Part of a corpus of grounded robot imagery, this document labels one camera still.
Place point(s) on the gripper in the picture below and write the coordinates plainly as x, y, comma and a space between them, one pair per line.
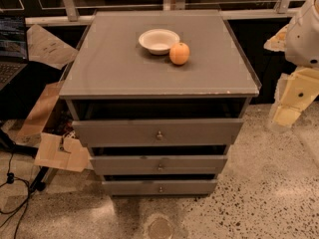
305, 40

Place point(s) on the grey drawer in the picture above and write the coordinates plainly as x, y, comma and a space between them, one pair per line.
160, 187
157, 132
162, 164

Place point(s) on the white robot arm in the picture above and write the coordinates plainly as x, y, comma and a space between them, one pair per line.
299, 41

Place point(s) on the grey top drawer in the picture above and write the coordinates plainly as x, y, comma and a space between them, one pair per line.
157, 132

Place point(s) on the open laptop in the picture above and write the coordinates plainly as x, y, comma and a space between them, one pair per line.
13, 48

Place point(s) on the brown paper sheet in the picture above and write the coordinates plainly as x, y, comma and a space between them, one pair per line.
46, 48

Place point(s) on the white bowl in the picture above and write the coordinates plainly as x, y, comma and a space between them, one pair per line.
158, 41

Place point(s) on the grey drawer cabinet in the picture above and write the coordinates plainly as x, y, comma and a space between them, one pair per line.
115, 78

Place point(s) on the grey middle drawer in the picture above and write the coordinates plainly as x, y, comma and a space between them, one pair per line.
162, 164

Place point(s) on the orange fruit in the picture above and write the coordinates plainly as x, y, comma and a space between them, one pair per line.
179, 53

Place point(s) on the grey bottom drawer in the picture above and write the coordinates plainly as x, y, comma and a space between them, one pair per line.
160, 187

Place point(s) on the metal window railing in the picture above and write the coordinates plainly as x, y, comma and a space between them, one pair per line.
166, 0

